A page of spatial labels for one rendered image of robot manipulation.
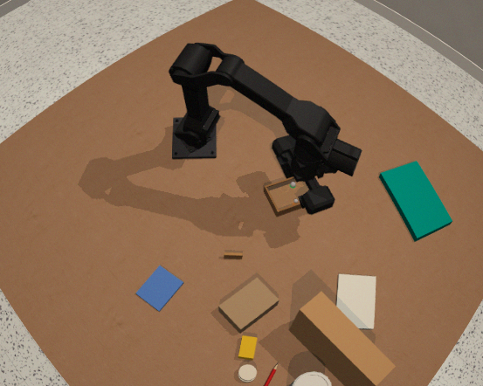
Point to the red pencil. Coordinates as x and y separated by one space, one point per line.
270 376

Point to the brown rectangular block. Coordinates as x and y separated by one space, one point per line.
339 344

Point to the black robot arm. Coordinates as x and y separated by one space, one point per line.
303 120

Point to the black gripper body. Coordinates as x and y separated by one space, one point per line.
318 198

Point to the teal flat rectangular block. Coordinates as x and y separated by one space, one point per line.
416 200

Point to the grey mug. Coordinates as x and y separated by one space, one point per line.
311 379

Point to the tan flat rectangular box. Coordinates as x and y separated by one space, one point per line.
248 305

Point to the yellow rectangular block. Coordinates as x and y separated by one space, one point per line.
247 347

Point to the wooden ball tray with clear cover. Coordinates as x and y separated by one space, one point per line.
283 195

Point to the blue flat rectangular pad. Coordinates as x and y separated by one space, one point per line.
159 288

